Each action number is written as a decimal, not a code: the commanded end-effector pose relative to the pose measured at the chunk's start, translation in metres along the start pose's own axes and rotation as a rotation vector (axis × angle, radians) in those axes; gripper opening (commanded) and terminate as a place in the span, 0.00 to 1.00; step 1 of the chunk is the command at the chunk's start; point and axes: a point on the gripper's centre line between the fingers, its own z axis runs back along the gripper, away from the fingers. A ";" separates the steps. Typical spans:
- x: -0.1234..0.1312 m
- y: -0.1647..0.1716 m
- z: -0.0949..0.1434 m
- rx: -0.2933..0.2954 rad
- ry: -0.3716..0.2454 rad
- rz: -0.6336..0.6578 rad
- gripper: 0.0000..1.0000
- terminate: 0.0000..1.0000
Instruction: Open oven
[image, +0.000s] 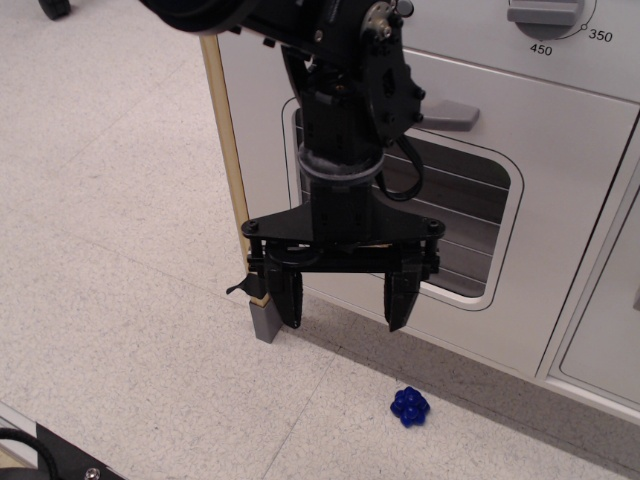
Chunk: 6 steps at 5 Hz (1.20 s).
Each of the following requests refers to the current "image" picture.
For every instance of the blue toy grape bunch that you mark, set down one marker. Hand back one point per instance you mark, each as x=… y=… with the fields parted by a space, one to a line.
x=410 y=407

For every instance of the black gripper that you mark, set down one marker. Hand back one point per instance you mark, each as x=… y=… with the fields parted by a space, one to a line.
x=344 y=230

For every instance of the black caster wheel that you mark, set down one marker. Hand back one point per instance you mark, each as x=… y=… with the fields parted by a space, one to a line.
x=55 y=9

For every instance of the white toy kitchen cabinet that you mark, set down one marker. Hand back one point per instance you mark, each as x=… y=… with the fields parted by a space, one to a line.
x=600 y=55

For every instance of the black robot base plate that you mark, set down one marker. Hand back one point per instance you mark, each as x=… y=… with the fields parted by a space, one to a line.
x=48 y=456

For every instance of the grey post foot cap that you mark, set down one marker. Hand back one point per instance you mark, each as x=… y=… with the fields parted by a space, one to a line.
x=266 y=319

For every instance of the white oven door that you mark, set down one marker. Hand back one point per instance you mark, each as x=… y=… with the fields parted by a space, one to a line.
x=520 y=194

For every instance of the white right cabinet door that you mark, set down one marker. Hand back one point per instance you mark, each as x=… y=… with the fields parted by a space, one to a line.
x=599 y=352

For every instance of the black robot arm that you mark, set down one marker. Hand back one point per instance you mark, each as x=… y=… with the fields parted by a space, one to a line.
x=345 y=64

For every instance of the wooden kitchen corner post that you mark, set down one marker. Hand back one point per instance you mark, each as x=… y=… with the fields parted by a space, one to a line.
x=219 y=97

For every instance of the black zip tie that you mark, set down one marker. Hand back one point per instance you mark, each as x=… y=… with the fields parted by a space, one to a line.
x=252 y=285

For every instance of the grey oven temperature knob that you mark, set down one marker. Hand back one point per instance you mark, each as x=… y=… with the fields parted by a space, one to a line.
x=545 y=12

